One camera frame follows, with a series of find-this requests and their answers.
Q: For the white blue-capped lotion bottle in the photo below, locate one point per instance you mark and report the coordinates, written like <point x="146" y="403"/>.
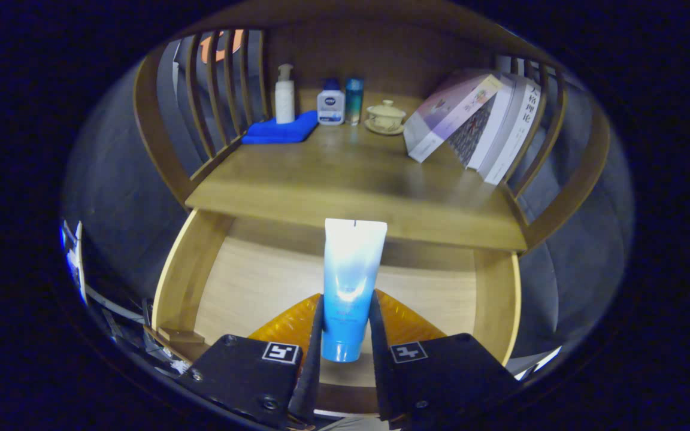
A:
<point x="330" y="108"/>

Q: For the beige lidded teacup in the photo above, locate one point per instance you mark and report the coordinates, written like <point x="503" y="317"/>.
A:
<point x="386" y="117"/>

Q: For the wooden drawer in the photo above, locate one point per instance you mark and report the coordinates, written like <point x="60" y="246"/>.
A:
<point x="261" y="281"/>

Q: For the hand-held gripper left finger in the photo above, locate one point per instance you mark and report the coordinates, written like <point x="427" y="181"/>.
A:
<point x="243" y="371"/>

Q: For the blue folded cloth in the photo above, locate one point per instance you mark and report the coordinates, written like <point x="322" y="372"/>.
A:
<point x="279" y="129"/>

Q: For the wooden countertop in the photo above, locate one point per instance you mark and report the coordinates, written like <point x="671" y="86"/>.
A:
<point x="345" y="179"/>

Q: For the wooden cabinet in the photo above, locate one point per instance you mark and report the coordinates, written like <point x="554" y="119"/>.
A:
<point x="159" y="137"/>

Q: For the purple white book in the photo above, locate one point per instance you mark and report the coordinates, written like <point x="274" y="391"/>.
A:
<point x="450" y="114"/>

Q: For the blue white tube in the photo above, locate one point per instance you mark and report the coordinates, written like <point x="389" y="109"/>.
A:
<point x="348" y="287"/>

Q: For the teal bottle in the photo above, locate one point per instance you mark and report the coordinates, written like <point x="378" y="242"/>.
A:
<point x="354" y="102"/>

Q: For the white pump bottle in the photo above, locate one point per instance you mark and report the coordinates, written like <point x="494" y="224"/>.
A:
<point x="284" y="99"/>

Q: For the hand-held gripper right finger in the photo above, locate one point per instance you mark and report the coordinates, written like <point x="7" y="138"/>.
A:
<point x="447" y="377"/>

